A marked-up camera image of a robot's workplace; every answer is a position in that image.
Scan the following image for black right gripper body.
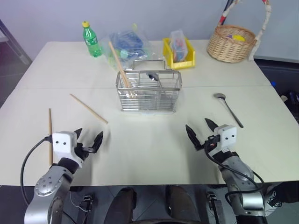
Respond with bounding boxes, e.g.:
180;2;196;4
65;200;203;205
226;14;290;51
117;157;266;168
202;135;221;154

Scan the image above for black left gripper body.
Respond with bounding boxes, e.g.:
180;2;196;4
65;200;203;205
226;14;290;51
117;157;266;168
74;141;93;162

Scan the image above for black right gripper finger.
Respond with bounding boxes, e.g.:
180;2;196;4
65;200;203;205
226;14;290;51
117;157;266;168
204;118;219;136
185;124;205;152

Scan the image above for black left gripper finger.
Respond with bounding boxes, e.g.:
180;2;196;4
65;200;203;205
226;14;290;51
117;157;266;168
90;131;104;154
73;127;83;144

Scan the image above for metal spoon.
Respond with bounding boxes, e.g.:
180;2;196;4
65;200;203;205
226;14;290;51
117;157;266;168
213;92;244;129
146;71;167;94

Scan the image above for wooden chopstick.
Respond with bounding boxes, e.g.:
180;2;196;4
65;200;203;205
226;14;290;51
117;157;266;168
108;41;131;88
48;108;54;167
69;93;109;125

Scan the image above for black table clamp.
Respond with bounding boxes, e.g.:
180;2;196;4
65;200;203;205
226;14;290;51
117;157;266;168
206;191;225;224
78;194;94;212

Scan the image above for yellow plastic bin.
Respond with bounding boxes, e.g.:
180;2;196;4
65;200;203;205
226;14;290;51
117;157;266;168
162;37;197;70

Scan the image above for dark rounded shape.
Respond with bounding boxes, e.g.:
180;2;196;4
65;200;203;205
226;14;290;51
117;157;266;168
109;186;138;223

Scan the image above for clear box of coloured items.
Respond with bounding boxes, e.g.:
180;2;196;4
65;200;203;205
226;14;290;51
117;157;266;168
170;29;190;63

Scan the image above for black white printed cloth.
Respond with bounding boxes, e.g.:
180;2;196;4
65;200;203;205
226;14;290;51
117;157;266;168
263;182;299;212

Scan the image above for green plastic bottle yellow cap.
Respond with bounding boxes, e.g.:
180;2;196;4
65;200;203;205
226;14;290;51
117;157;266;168
81;21;104;58

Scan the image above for clear bag of blue items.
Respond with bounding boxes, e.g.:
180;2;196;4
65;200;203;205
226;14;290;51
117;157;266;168
101;22;157;71

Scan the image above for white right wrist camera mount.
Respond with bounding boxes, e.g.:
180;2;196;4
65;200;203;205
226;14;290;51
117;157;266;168
214;124;237;149

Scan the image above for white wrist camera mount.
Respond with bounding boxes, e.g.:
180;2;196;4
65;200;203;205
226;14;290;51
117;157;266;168
214;124;237;149
52;131;84;168

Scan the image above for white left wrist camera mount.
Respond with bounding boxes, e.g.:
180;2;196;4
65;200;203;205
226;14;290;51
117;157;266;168
52;131;84;168

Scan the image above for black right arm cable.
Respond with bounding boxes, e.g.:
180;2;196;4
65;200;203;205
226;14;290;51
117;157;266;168
204;139;266;206

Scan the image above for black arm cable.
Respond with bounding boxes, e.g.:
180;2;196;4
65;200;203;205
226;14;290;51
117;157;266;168
204;139;266;206
20;136;53;204

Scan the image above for metal wire cutlery rack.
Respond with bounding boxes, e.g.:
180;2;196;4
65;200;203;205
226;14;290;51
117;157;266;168
115;59;183;113

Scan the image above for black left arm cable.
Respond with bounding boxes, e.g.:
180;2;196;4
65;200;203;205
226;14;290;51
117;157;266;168
20;136;53;204

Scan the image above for wicker basket with wrapped handle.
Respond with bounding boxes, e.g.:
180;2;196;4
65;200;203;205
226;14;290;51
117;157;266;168
206;0;272;63

